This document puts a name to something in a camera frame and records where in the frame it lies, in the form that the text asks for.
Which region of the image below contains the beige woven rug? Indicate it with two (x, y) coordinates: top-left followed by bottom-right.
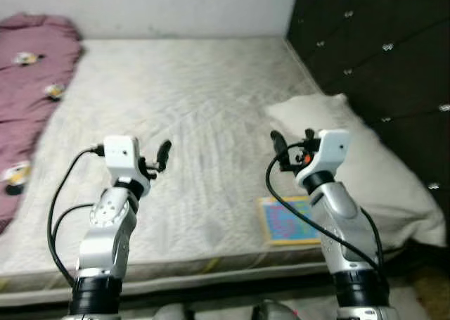
(411, 267), (450, 320)

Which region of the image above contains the colourful children's board book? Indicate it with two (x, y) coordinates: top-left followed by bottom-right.
(257, 196), (326, 248)

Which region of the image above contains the grey left robot leg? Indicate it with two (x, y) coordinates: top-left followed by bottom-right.
(153, 303), (186, 320)

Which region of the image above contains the white quilted mattress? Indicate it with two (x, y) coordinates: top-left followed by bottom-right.
(0, 37), (423, 280)

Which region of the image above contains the black tufted headboard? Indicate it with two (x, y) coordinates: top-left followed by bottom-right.
(287, 0), (450, 210)

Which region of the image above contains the grey right robot leg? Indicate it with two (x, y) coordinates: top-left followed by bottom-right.
(252, 300), (303, 320)

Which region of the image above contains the purple printed blanket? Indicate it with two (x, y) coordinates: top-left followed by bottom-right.
(0, 13), (84, 234)

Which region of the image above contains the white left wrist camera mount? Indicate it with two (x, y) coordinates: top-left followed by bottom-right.
(103, 136), (153, 194)

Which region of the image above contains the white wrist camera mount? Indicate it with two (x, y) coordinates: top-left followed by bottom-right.
(295, 129), (351, 187)
(103, 136), (153, 194)

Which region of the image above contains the grey robot leg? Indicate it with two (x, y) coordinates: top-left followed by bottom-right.
(252, 300), (303, 320)
(153, 303), (186, 320)

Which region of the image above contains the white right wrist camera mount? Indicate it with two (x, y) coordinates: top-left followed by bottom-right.
(295, 129), (351, 187)

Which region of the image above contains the grey bed frame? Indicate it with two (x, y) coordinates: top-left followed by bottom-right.
(0, 260), (417, 308)

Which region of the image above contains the white pillow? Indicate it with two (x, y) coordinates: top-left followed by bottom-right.
(266, 94), (448, 249)

